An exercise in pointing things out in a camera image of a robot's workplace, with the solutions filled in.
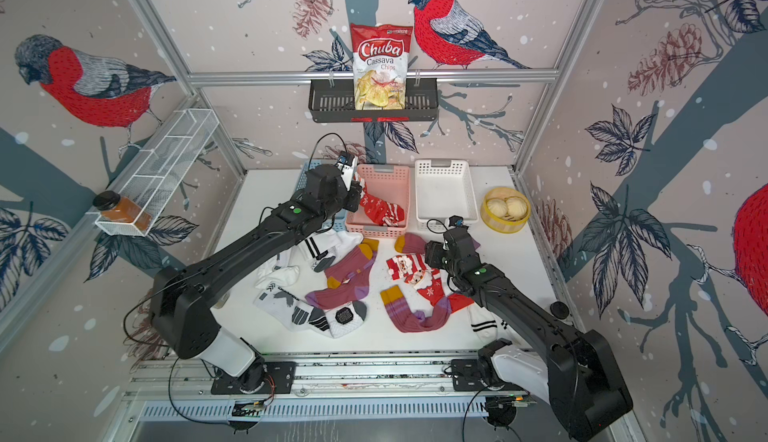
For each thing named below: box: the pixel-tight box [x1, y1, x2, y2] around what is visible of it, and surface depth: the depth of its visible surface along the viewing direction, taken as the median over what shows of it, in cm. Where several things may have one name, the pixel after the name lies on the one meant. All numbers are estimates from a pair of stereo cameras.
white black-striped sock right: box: [468, 302, 517, 342], surface depth 83 cm
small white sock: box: [255, 265, 300, 289], surface depth 92 cm
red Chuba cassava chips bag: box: [350, 23, 414, 111], surface depth 87 cm
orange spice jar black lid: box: [93, 190, 152, 232], surface depth 63 cm
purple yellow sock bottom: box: [380, 285, 452, 333], surface depth 84 cm
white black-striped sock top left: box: [296, 228, 364, 268], surface depth 99 cm
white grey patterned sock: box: [254, 282, 368, 339], surface depth 85 cm
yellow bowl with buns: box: [480, 186, 531, 234], surface depth 103 cm
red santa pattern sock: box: [386, 254, 475, 312], surface depth 92 cm
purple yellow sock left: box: [305, 239, 379, 310], surface depth 92 cm
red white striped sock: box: [382, 201, 405, 227], surface depth 106 cm
